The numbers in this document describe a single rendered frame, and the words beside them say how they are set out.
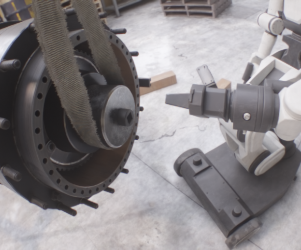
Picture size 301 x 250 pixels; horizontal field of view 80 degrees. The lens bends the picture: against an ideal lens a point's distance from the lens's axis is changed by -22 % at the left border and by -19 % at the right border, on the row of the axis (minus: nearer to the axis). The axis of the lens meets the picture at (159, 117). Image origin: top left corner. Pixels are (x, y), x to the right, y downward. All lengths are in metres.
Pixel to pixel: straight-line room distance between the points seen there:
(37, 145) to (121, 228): 0.97
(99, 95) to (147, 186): 0.98
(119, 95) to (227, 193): 0.77
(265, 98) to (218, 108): 0.09
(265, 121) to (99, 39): 0.35
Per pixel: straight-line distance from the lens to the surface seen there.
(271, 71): 0.88
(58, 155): 0.56
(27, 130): 0.39
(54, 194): 0.53
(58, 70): 0.38
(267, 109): 0.38
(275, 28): 1.02
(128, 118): 0.49
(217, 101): 0.38
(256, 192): 1.12
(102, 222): 1.35
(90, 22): 0.43
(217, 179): 1.12
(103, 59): 0.47
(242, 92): 0.39
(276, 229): 1.26
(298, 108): 0.37
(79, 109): 0.42
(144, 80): 0.73
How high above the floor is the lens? 1.15
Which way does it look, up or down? 42 degrees down
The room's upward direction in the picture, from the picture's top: 14 degrees counter-clockwise
